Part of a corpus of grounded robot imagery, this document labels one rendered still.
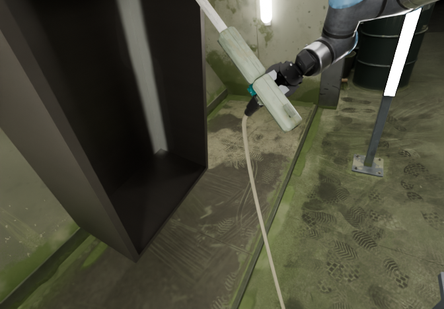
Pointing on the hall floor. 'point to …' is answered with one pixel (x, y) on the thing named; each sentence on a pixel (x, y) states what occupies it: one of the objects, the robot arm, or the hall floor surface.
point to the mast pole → (378, 129)
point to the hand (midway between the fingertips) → (259, 94)
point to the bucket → (348, 63)
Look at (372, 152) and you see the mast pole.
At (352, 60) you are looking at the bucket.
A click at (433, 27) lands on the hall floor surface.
